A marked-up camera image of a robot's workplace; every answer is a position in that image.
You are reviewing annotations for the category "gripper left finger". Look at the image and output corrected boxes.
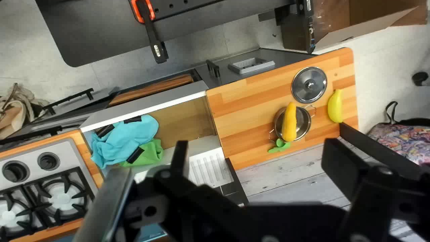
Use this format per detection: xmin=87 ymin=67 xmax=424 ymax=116
xmin=128 ymin=140 xmax=250 ymax=242

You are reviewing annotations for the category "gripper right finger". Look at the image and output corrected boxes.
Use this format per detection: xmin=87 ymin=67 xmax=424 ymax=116
xmin=321 ymin=123 xmax=430 ymax=242

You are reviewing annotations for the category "toy kitchen sink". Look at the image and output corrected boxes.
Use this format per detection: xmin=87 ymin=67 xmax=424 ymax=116
xmin=80 ymin=89 xmax=250 ymax=206

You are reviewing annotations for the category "colourful patterned bag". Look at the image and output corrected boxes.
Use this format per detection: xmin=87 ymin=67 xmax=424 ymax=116
xmin=367 ymin=101 xmax=430 ymax=167

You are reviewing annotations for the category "green cloth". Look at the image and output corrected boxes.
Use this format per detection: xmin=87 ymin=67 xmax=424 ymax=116
xmin=120 ymin=138 xmax=164 ymax=168

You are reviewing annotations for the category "yellow toy banana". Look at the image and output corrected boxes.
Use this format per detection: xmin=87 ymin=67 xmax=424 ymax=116
xmin=328 ymin=89 xmax=343 ymax=123

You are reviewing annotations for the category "blue cloth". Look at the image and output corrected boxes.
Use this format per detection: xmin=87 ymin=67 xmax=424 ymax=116
xmin=90 ymin=114 xmax=160 ymax=169

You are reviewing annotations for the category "small silver pot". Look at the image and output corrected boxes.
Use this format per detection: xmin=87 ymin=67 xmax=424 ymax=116
xmin=268 ymin=104 xmax=317 ymax=143

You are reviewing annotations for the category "green toy piece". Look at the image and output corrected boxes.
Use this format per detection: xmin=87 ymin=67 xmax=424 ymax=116
xmin=268 ymin=138 xmax=291 ymax=154

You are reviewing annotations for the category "yellow toy corn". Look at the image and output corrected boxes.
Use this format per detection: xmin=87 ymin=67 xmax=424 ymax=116
xmin=282 ymin=102 xmax=297 ymax=142

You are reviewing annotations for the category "small black round object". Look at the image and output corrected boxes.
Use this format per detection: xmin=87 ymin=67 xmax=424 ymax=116
xmin=412 ymin=71 xmax=429 ymax=87

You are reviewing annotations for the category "silver pot lid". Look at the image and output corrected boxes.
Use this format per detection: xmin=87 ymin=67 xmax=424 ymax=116
xmin=291 ymin=67 xmax=328 ymax=104

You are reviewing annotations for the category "black stove burner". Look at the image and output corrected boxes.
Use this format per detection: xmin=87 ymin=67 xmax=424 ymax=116
xmin=24 ymin=167 xmax=97 ymax=230
xmin=0 ymin=188 xmax=46 ymax=241

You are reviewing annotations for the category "wooden toy kitchen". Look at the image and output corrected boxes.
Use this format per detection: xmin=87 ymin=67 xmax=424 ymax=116
xmin=0 ymin=47 xmax=358 ymax=242

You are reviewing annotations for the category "dark stove knob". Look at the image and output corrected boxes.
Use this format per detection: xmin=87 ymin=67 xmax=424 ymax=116
xmin=37 ymin=152 xmax=61 ymax=171
xmin=2 ymin=160 xmax=31 ymax=184

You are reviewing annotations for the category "grey plastic tray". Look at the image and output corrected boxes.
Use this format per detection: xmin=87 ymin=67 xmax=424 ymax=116
xmin=228 ymin=57 xmax=276 ymax=74

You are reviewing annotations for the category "cardboard box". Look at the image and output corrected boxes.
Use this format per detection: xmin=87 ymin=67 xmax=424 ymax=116
xmin=281 ymin=0 xmax=430 ymax=54

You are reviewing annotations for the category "orange and black clamp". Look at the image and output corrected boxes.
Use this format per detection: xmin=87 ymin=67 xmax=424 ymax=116
xmin=130 ymin=0 xmax=169 ymax=64

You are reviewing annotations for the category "beige cloth bag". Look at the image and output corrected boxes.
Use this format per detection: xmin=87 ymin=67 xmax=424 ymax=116
xmin=0 ymin=83 xmax=51 ymax=140

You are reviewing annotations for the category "black door handle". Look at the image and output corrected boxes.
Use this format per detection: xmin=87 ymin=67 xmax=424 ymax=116
xmin=43 ymin=88 xmax=95 ymax=115
xmin=206 ymin=59 xmax=221 ymax=79
xmin=0 ymin=125 xmax=64 ymax=146

